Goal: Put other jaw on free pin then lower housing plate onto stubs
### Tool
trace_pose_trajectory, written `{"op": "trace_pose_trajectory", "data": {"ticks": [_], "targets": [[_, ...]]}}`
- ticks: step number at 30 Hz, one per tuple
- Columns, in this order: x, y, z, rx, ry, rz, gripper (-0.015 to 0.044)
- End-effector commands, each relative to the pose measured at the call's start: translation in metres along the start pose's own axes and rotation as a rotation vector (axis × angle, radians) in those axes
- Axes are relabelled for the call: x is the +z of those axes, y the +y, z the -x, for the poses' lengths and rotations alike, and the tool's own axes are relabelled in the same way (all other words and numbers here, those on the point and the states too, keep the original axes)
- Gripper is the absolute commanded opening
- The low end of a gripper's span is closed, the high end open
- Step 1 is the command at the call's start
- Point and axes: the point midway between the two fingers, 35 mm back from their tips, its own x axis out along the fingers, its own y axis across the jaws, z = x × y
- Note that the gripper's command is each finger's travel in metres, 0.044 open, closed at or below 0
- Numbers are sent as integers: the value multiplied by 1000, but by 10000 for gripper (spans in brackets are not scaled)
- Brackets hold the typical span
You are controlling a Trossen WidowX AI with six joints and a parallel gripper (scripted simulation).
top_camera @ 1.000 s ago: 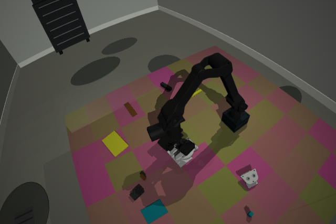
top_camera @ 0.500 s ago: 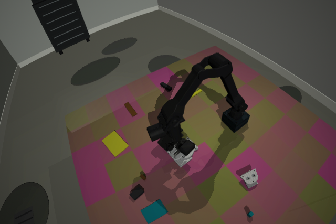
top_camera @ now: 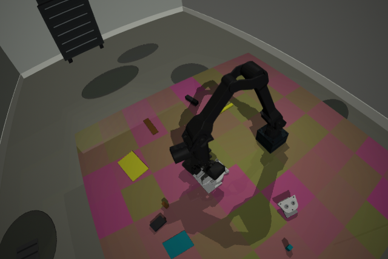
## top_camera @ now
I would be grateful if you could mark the small teal cube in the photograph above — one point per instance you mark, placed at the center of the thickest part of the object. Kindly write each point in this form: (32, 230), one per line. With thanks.
(289, 247)

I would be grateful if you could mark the teal flat rectangular plate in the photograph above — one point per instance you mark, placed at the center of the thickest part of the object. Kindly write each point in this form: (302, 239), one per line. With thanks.
(178, 244)

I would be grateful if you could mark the yellow flat rectangular plate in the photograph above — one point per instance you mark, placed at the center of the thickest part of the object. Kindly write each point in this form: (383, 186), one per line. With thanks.
(133, 166)

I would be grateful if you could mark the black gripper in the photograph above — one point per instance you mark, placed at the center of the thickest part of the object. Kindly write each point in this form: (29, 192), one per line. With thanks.
(212, 169)

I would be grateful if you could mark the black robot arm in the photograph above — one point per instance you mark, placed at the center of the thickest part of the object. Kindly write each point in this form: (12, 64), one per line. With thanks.
(197, 134)

